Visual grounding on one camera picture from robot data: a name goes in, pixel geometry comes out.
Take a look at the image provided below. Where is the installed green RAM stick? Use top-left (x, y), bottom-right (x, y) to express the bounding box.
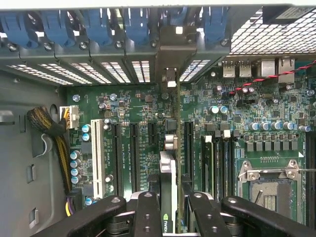
top-left (201, 134), bottom-right (215, 198)

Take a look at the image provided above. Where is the black RAM slot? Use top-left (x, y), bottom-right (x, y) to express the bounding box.
top-left (223, 129), bottom-right (235, 198)
top-left (214, 134), bottom-right (224, 200)

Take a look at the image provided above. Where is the long black expansion slot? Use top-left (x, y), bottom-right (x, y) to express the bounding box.
top-left (129, 122), bottom-right (141, 196)
top-left (110, 122), bottom-right (123, 198)
top-left (184, 120), bottom-right (195, 183)

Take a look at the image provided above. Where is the CPU socket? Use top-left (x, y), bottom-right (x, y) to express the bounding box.
top-left (237, 159), bottom-right (308, 227)

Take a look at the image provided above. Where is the white PCI expansion slot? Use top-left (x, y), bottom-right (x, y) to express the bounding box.
top-left (90, 118), bottom-right (106, 199)

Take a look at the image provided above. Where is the short black expansion slot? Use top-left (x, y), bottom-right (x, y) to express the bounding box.
top-left (147, 122), bottom-right (158, 147)

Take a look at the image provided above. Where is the green motherboard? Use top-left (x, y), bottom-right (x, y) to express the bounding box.
top-left (65, 61), bottom-right (316, 230)

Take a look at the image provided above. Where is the open PC case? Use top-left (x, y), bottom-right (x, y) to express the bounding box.
top-left (0, 0), bottom-right (316, 237)

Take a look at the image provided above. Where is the silver USB port block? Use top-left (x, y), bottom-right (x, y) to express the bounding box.
top-left (222, 60), bottom-right (253, 79)

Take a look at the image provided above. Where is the silver ethernet port block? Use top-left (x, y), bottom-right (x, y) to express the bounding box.
top-left (259, 57), bottom-right (296, 84)

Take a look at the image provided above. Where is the blue card retention latch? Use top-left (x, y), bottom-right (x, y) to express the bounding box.
top-left (40, 9), bottom-right (75, 47)
top-left (0, 11), bottom-right (38, 49)
top-left (201, 7), bottom-right (229, 45)
top-left (161, 7), bottom-right (188, 25)
top-left (123, 8), bottom-right (150, 46)
top-left (82, 9), bottom-right (117, 46)

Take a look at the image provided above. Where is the braided black yellow power cable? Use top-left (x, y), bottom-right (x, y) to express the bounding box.
top-left (26, 105), bottom-right (80, 197)

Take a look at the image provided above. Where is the red black twisted wire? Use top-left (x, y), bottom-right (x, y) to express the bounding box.
top-left (228, 59), bottom-right (316, 96)

